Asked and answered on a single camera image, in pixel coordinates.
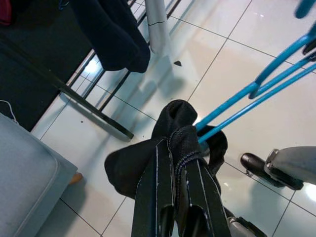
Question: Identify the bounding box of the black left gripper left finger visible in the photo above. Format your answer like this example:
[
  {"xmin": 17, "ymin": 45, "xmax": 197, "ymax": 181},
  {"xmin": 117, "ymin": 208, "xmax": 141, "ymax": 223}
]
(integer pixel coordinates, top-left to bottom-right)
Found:
[{"xmin": 130, "ymin": 138, "xmax": 177, "ymax": 237}]

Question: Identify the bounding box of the dark navy garment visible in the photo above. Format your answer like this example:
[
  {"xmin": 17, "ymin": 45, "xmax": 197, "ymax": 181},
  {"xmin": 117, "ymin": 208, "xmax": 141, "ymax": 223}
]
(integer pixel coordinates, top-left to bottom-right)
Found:
[{"xmin": 70, "ymin": 0, "xmax": 152, "ymax": 74}]

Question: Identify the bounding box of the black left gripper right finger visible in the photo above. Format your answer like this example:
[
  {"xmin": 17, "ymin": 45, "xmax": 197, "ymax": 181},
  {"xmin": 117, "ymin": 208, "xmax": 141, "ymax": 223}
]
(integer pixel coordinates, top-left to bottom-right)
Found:
[{"xmin": 176, "ymin": 159, "xmax": 232, "ymax": 237}]

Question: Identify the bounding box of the white printed T-shirt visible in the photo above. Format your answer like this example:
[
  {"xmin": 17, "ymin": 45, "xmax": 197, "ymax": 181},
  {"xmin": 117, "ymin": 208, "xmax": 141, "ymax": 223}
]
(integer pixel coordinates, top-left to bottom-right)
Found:
[{"xmin": 144, "ymin": 0, "xmax": 171, "ymax": 56}]

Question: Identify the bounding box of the black metal clothes rack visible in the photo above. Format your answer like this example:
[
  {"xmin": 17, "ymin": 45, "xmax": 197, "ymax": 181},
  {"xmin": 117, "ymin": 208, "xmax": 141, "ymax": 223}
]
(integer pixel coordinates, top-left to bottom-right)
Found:
[{"xmin": 0, "ymin": 0, "xmax": 184, "ymax": 143}]

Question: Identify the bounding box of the blue plastic hanger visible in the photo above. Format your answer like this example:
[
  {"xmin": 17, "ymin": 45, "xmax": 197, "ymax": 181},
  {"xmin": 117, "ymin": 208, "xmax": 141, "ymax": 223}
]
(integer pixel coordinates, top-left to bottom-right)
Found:
[{"xmin": 196, "ymin": 0, "xmax": 316, "ymax": 157}]

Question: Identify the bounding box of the grey ottoman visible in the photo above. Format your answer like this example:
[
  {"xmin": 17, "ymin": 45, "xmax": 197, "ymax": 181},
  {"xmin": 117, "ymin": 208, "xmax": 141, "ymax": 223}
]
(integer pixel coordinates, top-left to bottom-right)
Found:
[{"xmin": 0, "ymin": 112, "xmax": 83, "ymax": 237}]

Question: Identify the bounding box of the thin white cord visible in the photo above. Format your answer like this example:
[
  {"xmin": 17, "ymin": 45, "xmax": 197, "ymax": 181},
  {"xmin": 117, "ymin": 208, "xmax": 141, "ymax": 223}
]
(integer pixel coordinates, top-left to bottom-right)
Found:
[{"xmin": 0, "ymin": 99, "xmax": 19, "ymax": 124}]

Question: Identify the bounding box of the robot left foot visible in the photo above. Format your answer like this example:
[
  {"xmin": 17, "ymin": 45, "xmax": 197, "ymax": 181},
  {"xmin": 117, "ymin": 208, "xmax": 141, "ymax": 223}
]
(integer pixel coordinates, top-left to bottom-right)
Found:
[{"xmin": 225, "ymin": 209, "xmax": 268, "ymax": 237}]

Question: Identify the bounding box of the black printed T-shirt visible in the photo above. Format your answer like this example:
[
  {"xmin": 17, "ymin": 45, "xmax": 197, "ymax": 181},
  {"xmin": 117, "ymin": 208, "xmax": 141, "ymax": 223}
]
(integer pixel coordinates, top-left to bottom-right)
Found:
[{"xmin": 104, "ymin": 99, "xmax": 229, "ymax": 198}]

